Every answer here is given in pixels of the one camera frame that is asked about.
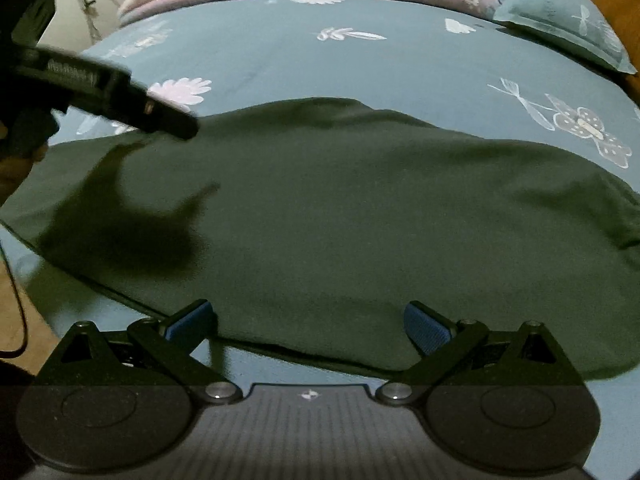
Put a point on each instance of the dark green shorts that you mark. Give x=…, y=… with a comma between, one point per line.
x=350, y=220

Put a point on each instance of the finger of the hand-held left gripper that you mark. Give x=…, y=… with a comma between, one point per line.
x=170, y=120

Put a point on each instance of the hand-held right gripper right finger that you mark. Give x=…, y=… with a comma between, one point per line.
x=425, y=332

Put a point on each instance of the blue-grey printed pillow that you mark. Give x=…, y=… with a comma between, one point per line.
x=560, y=20

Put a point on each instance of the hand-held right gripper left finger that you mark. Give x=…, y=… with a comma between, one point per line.
x=190, y=329

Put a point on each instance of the bed with blue-grey printed sheet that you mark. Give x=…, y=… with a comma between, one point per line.
x=350, y=55

